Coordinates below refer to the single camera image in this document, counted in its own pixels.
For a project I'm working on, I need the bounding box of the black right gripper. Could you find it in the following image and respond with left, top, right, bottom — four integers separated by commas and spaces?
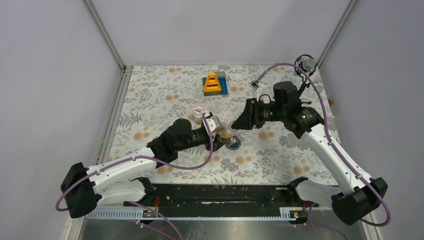
231, 98, 287, 130

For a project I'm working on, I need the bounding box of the small amber pill bottle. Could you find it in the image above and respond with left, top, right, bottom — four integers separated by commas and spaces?
216, 128, 235, 139

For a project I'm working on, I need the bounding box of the round clear blue pill case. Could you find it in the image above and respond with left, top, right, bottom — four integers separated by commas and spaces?
225, 135, 242, 150

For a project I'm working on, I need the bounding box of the white cap amber pill bottle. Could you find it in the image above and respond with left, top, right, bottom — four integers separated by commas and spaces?
193, 106, 208, 126

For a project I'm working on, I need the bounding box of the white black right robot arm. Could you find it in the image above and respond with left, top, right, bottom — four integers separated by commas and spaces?
231, 81, 388, 225

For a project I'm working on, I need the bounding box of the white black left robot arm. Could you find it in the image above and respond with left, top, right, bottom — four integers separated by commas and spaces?
55, 116, 233, 219

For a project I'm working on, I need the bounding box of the floral patterned table mat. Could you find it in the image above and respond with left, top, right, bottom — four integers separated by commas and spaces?
103, 65, 336, 185

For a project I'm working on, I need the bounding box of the yellow pyramid toy on blocks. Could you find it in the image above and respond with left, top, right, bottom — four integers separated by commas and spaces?
202, 71, 228, 97

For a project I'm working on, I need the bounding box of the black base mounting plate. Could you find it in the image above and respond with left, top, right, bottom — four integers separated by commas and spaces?
137, 183, 312, 214

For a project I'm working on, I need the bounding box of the black microphone on tripod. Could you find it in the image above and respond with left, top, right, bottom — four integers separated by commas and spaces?
294, 54, 317, 96

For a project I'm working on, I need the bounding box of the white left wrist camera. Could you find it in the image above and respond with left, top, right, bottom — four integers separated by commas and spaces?
202, 111, 225, 134

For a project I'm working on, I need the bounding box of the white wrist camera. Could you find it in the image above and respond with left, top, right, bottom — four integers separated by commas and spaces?
202, 111, 225, 134
250, 80, 268, 101

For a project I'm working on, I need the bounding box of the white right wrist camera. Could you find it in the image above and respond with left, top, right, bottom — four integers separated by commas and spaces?
250, 80, 268, 101

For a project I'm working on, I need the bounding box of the white slotted cable duct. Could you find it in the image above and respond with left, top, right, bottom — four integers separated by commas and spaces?
85, 207, 299, 221

